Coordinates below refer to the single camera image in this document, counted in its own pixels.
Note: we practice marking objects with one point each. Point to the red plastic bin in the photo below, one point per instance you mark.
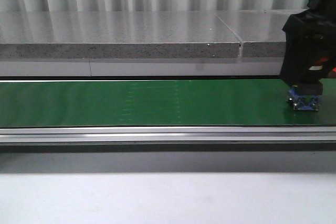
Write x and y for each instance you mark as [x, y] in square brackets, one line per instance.
[332, 74]

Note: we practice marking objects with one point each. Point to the green conveyor belt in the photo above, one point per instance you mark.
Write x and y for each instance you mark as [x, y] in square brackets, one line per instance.
[164, 102]

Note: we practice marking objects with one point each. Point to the aluminium conveyor side rail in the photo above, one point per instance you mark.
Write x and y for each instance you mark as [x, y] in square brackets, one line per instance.
[168, 139]

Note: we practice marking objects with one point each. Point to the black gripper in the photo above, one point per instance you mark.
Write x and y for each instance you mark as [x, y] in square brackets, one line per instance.
[310, 43]

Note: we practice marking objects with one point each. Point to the white cabinet panel under counter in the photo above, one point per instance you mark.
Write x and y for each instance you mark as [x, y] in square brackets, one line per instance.
[141, 67]

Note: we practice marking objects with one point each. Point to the grey speckled stone counter slab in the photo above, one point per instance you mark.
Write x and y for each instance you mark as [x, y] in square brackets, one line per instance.
[116, 35]

